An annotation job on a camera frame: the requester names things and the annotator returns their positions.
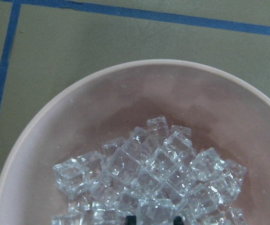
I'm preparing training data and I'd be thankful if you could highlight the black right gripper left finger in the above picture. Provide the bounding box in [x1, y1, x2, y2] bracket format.
[124, 215, 137, 225]

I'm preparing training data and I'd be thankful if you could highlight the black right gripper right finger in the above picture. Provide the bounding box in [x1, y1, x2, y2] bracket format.
[173, 216, 184, 225]

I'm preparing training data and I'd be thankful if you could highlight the clear ice cube pile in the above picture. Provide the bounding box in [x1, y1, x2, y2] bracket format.
[51, 116, 247, 225]

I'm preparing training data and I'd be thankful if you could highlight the pink bowl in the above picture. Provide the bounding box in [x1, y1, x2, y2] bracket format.
[0, 60, 270, 225]

